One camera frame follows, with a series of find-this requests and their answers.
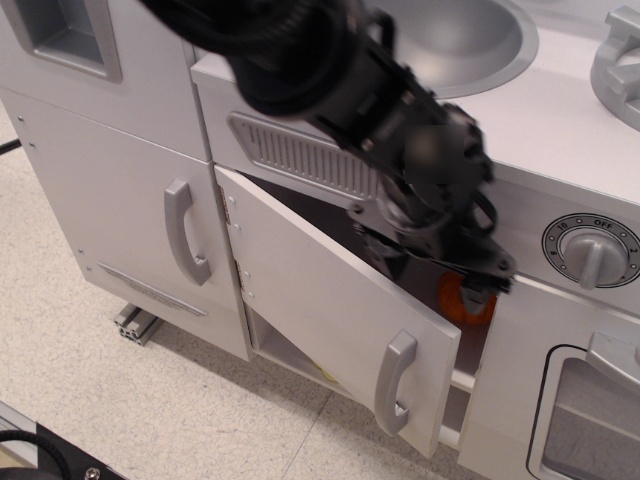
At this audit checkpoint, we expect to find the silver fridge emblem badge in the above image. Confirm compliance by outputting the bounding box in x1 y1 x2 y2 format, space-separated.
98 262 208 317

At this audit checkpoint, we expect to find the white cabinet door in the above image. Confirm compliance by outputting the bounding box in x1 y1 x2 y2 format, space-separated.
215 167 461 457

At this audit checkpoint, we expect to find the silver oven door handle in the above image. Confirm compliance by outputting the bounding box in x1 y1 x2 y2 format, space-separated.
585 332 639 395

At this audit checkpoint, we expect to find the orange toy pumpkin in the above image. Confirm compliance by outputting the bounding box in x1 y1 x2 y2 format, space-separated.
437 272 497 326

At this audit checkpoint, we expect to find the white toy kitchen body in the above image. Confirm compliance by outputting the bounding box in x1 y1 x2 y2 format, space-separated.
1 1 639 479

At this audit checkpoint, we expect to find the aluminium frame bar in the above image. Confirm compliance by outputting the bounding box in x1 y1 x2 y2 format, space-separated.
0 399 39 454

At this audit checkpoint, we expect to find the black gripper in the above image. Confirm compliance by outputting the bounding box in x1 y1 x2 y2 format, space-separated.
349 202 515 315

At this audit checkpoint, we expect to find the yellow plastic plate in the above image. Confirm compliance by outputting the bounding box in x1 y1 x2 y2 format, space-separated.
314 363 341 387

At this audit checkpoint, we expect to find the silver ice dispenser recess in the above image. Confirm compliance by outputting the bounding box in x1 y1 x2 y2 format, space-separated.
1 0 122 84

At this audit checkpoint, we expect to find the silver toy sink bowl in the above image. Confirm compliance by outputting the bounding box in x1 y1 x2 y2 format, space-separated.
366 0 539 99

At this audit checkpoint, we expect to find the white oven door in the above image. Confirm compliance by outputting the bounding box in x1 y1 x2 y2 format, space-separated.
458 277 639 479

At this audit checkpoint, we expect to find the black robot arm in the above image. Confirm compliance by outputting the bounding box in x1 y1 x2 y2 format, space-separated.
147 1 515 315

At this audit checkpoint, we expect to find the silver fridge door handle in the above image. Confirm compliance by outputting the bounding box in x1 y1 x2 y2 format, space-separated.
163 178 211 286

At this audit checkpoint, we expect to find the grey timer knob dial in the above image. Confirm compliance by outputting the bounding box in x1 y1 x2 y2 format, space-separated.
542 213 639 290

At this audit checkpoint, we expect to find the silver vent grille panel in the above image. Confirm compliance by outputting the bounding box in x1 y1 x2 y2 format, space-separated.
227 112 379 208

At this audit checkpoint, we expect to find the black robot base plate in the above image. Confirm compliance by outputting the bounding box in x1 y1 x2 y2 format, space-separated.
0 419 132 480

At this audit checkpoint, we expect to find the silver cabinet door handle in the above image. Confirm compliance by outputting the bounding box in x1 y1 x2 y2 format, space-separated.
374 330 418 436

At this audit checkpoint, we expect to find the white fridge door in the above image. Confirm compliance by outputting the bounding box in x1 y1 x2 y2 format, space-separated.
1 90 251 360

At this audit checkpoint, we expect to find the aluminium extrusion rail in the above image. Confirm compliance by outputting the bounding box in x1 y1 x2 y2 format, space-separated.
114 304 163 346

